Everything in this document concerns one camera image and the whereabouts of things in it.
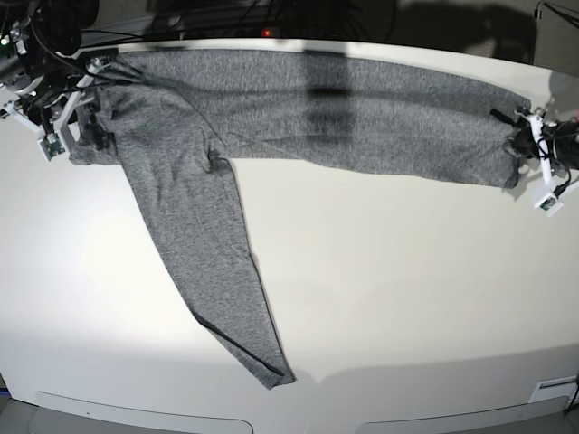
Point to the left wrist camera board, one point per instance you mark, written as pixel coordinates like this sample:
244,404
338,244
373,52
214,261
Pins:
547,202

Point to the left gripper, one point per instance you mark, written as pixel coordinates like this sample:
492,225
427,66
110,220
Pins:
528,141

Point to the metal stand frame right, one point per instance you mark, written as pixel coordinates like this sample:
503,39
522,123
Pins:
556,46

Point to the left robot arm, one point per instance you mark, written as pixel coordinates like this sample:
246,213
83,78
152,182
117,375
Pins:
554,145

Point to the white label plate on table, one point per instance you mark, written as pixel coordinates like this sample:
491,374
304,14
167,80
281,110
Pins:
555,388

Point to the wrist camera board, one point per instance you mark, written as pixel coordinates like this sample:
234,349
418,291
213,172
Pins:
51,147
547,202

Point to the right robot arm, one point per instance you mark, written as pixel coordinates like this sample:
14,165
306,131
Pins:
48,35

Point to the black power strip red light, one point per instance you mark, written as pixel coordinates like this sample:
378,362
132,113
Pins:
196,31

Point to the grey long-sleeve T-shirt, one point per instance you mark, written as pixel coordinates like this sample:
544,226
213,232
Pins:
181,118

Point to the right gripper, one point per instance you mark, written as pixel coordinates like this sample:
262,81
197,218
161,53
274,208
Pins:
61,105

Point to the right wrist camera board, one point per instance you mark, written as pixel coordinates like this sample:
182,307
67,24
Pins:
51,147

